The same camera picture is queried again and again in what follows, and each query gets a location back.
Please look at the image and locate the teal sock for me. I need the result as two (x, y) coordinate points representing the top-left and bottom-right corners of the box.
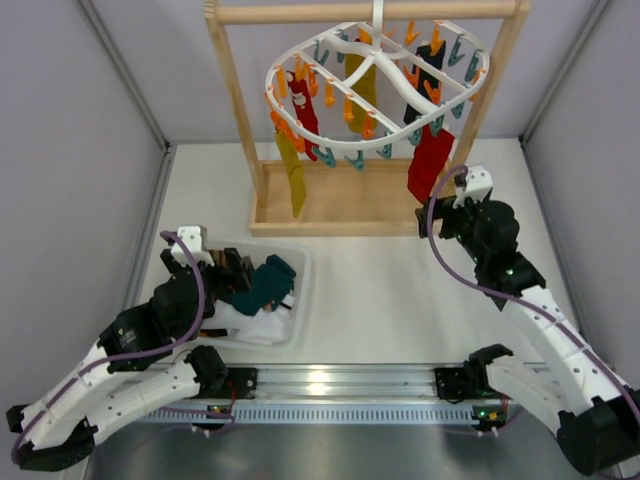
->
(221, 254), (297, 316)

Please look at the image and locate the mustard sock centre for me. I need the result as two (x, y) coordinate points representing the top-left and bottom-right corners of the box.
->
(345, 54), (377, 134)

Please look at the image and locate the wooden hanger stand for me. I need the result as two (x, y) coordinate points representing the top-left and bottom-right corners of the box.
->
(204, 1), (530, 237)

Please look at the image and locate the white sock in basket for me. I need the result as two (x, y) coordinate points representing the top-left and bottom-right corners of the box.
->
(202, 302), (294, 345)

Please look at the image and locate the dark navy sock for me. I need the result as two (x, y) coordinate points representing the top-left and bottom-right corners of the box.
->
(402, 43), (447, 126)

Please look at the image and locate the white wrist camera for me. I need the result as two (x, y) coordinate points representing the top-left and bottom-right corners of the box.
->
(454, 165), (493, 208)
(171, 225), (213, 266)

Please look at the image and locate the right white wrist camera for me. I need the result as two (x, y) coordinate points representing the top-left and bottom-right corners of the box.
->
(454, 165), (493, 208)

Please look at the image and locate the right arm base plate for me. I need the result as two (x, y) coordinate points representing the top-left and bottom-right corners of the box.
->
(434, 367), (479, 404)

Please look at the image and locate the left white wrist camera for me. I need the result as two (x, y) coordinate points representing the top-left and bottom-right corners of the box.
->
(171, 225), (213, 266)

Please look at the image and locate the white round clip hanger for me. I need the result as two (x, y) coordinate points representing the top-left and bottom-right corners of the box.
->
(264, 1), (491, 156)

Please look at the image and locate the aluminium rail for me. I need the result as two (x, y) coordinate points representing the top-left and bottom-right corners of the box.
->
(144, 368), (509, 432)

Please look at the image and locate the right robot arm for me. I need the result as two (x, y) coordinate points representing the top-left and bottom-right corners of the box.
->
(416, 196), (639, 475)

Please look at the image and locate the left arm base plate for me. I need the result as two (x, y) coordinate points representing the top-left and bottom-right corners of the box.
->
(190, 367), (259, 400)

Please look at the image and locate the red sock with white pattern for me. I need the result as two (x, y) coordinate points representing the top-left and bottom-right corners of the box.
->
(287, 72), (319, 135)

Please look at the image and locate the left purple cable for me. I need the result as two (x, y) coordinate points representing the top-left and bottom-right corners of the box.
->
(9, 229), (237, 466)

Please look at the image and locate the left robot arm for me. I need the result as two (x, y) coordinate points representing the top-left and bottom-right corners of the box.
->
(6, 246), (257, 472)

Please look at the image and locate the white plastic basket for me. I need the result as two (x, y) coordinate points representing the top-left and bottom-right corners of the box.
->
(199, 237), (313, 353)

